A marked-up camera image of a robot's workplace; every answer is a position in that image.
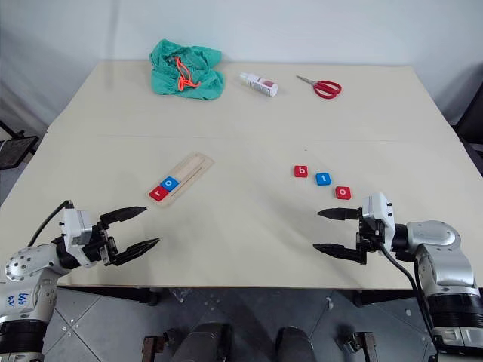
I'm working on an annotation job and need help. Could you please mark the red handled scissors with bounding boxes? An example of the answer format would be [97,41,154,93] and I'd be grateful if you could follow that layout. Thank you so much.
[296,75,343,100]

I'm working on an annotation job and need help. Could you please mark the orange drawstring cord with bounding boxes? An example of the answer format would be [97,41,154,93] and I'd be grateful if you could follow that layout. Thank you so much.
[174,55,201,93]

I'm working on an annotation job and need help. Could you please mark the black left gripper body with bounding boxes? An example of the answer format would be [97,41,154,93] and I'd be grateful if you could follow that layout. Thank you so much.
[80,221,118,268]

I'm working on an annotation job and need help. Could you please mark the dark rounded shape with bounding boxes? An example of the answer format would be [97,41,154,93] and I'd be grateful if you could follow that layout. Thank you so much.
[177,321,235,362]
[275,325,317,362]

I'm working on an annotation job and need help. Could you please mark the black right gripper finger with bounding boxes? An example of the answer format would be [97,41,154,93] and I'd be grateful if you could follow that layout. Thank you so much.
[312,243,369,267]
[317,207,365,222]

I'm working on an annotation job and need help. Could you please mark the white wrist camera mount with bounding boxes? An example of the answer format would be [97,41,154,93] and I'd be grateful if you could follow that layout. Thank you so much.
[361,192,396,232]
[60,208,94,253]

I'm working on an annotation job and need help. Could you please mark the black chair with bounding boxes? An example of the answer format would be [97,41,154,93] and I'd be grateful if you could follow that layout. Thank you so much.
[450,63,483,171]

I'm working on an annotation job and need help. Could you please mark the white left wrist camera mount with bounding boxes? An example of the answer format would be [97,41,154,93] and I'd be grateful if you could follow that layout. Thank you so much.
[60,208,94,253]

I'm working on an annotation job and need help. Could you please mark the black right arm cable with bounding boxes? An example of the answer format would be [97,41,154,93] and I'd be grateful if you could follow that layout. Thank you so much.
[371,234,435,342]

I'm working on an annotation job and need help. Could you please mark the blue letter tile o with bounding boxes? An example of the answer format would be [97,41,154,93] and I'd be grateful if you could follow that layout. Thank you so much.
[159,176,181,192]

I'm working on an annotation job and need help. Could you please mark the black metal stand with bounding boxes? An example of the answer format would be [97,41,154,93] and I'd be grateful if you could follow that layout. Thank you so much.
[0,119,41,171]

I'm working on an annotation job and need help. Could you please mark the green cloth drawstring bag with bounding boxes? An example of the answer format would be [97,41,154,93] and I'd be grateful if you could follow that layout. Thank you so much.
[149,38,226,102]

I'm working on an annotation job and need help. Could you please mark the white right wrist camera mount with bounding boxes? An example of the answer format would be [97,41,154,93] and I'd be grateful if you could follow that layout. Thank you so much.
[361,192,396,232]

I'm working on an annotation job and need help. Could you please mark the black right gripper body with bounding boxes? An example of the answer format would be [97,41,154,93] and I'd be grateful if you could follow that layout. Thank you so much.
[355,216,394,266]

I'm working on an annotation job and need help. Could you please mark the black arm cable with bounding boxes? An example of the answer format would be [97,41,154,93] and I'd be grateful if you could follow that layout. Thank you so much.
[371,234,435,342]
[27,199,75,247]

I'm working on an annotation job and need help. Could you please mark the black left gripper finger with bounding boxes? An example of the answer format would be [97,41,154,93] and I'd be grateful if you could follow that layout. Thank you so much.
[113,237,162,266]
[99,205,149,227]

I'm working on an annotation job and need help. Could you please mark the wooden letter tray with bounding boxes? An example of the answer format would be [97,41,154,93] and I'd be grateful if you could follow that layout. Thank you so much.
[145,152,215,210]

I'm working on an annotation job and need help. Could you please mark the red letter tile r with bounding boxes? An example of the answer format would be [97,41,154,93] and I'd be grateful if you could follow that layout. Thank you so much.
[149,185,171,202]

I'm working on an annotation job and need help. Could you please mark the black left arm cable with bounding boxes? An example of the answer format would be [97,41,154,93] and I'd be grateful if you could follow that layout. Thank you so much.
[27,199,75,247]

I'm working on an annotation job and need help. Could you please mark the white spray bottle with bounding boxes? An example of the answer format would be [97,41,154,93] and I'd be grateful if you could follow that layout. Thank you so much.
[238,72,279,98]

